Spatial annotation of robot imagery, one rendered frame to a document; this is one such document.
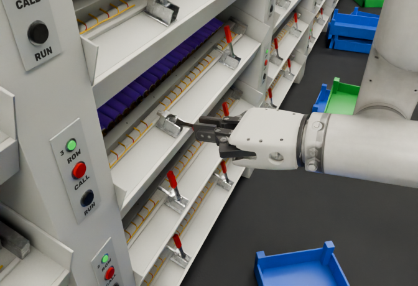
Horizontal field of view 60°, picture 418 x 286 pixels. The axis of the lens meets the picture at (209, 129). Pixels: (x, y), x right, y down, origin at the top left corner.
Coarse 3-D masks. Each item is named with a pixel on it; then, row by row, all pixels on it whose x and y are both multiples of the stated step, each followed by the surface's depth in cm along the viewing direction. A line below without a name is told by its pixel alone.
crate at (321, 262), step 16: (256, 256) 90; (272, 256) 92; (288, 256) 93; (304, 256) 94; (320, 256) 96; (256, 272) 92; (272, 272) 94; (288, 272) 94; (304, 272) 94; (320, 272) 94; (336, 272) 91
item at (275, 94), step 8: (296, 56) 165; (304, 56) 163; (288, 64) 151; (296, 64) 165; (280, 72) 156; (288, 72) 153; (296, 72) 161; (280, 80) 152; (288, 80) 154; (272, 88) 146; (280, 88) 148; (288, 88) 150; (272, 96) 142; (280, 96) 144; (264, 104) 136; (272, 104) 134; (280, 104) 140
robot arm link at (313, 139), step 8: (312, 120) 48; (320, 120) 48; (304, 128) 49; (312, 128) 48; (320, 128) 47; (304, 136) 49; (312, 136) 47; (320, 136) 47; (304, 144) 48; (312, 144) 47; (320, 144) 47; (304, 152) 49; (312, 152) 47; (320, 152) 47; (304, 160) 50; (312, 160) 48; (320, 160) 48; (312, 168) 48; (320, 168) 49
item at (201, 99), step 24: (240, 24) 90; (264, 24) 89; (240, 48) 87; (216, 72) 78; (240, 72) 85; (168, 96) 67; (192, 96) 70; (216, 96) 72; (144, 120) 61; (192, 120) 65; (120, 144) 56; (144, 144) 58; (168, 144) 59; (120, 168) 53; (144, 168) 55; (120, 192) 46
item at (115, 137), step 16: (224, 32) 85; (208, 48) 78; (192, 64) 72; (208, 64) 77; (176, 80) 67; (192, 80) 71; (160, 96) 63; (176, 96) 67; (144, 112) 59; (128, 128) 56; (112, 144) 53
